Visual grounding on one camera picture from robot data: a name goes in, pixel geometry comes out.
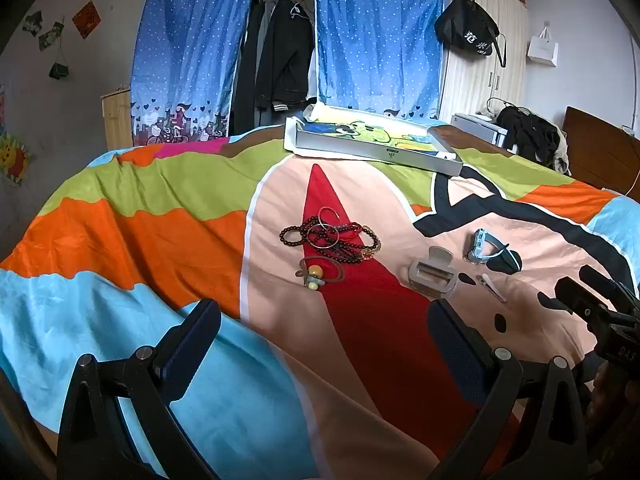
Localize small silver hair pin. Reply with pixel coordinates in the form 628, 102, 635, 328
480, 273, 506, 304

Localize light blue hair clip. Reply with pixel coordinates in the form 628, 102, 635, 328
466, 229, 509, 264

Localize beige claw hair clip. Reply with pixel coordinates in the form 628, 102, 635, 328
408, 246, 459, 300

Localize brown hair tie with beads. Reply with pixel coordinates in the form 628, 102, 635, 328
294, 256, 346, 291

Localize wooden headboard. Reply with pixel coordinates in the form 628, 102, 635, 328
562, 106, 640, 202

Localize black clothes pile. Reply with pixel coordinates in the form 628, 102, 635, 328
496, 106, 570, 176

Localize white plastic storage box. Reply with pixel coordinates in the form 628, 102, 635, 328
451, 114, 508, 148

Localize white wardrobe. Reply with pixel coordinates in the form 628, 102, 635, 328
438, 0, 530, 124

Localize white paper bag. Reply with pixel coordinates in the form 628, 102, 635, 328
527, 21, 559, 67

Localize colourful cartoon bed cover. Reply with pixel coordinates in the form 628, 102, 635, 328
1, 129, 639, 479

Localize thin metal bangle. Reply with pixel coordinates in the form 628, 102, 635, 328
305, 224, 340, 250
317, 206, 341, 228

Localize light wooden cabinet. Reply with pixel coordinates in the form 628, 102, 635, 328
101, 89, 134, 151

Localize black hanging bag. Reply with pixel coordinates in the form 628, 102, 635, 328
434, 0, 508, 68

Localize white cardboard box tray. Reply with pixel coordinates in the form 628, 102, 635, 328
284, 103, 463, 177

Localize small green hanging pouch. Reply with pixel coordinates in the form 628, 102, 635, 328
49, 42, 70, 80

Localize right blue dotted curtain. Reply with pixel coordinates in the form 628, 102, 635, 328
316, 0, 444, 124

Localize blue dotted curtain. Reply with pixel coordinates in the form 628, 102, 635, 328
130, 0, 252, 145
316, 0, 444, 124

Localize hanging dark clothes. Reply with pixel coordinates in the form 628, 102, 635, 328
229, 0, 317, 134

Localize left blue dotted curtain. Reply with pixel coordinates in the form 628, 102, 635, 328
130, 0, 252, 145

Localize sun wall sticker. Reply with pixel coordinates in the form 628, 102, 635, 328
0, 132, 32, 185

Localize red wall decoration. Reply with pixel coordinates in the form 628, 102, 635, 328
72, 1, 101, 39

